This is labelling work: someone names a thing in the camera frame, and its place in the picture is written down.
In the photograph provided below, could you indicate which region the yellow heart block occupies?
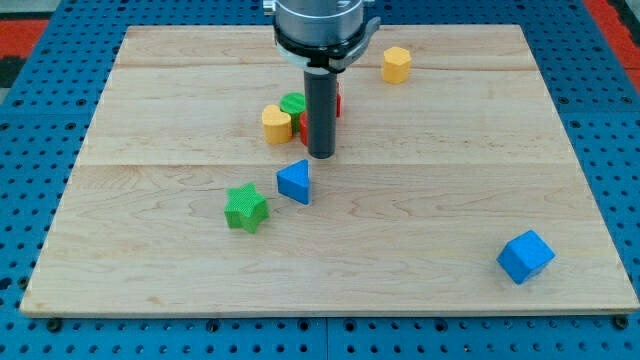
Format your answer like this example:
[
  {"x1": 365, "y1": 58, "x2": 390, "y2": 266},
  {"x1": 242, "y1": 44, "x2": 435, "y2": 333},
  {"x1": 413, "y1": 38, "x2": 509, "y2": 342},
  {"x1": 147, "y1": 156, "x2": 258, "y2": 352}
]
[{"x1": 261, "y1": 104, "x2": 293, "y2": 145}]

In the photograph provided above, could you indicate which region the green cylinder block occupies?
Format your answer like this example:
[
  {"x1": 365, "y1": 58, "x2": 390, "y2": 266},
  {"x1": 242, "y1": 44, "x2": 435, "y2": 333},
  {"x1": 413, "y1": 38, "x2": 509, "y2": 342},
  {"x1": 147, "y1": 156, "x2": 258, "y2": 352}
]
[{"x1": 279, "y1": 92, "x2": 306, "y2": 133}]

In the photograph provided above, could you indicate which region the red block behind rod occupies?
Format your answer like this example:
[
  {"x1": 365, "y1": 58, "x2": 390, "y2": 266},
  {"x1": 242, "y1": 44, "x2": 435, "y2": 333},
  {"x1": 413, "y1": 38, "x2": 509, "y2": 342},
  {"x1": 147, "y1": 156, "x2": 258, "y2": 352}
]
[{"x1": 299, "y1": 83, "x2": 342, "y2": 147}]

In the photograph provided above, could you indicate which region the blue cube block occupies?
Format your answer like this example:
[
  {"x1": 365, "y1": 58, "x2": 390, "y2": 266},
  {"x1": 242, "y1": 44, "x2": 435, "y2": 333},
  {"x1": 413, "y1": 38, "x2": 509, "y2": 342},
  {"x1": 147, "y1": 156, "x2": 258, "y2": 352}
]
[{"x1": 496, "y1": 230, "x2": 555, "y2": 285}]

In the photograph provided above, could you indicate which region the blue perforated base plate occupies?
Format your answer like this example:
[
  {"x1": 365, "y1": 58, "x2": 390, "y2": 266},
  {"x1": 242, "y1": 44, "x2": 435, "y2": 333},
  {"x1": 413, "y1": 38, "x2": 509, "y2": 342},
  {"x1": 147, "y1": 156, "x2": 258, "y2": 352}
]
[{"x1": 1, "y1": 0, "x2": 639, "y2": 359}]

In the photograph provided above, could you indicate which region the yellow hexagon block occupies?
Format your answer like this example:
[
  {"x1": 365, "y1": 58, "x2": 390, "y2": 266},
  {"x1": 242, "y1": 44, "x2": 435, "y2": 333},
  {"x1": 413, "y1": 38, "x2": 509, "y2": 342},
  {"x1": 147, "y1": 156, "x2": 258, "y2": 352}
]
[{"x1": 381, "y1": 47, "x2": 412, "y2": 84}]

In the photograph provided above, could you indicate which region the light wooden board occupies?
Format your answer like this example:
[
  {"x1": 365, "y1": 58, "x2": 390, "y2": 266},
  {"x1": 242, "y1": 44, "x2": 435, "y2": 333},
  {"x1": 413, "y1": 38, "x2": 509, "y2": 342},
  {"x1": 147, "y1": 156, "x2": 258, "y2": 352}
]
[{"x1": 21, "y1": 25, "x2": 639, "y2": 318}]

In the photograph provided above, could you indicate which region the blue triangle block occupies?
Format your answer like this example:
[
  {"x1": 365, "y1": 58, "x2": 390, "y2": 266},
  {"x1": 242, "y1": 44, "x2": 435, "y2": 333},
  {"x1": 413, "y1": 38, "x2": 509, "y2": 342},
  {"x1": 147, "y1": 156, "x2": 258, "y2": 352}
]
[{"x1": 276, "y1": 159, "x2": 311, "y2": 205}]

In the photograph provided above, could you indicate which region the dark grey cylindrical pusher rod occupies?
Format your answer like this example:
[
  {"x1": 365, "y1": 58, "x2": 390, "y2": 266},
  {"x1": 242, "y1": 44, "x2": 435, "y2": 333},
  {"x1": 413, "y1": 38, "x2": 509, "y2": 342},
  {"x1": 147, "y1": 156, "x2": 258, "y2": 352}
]
[{"x1": 304, "y1": 72, "x2": 337, "y2": 159}]

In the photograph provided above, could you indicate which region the green star block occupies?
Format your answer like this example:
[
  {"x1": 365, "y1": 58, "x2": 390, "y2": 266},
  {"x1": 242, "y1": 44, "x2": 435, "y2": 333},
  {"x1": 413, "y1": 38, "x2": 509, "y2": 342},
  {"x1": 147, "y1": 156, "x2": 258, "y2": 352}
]
[{"x1": 224, "y1": 182, "x2": 269, "y2": 233}]

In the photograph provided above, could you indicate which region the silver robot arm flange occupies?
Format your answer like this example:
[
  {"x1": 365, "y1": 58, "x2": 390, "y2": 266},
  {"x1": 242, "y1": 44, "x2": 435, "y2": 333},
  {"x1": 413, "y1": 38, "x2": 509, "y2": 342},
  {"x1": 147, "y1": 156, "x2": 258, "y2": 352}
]
[{"x1": 262, "y1": 0, "x2": 381, "y2": 75}]

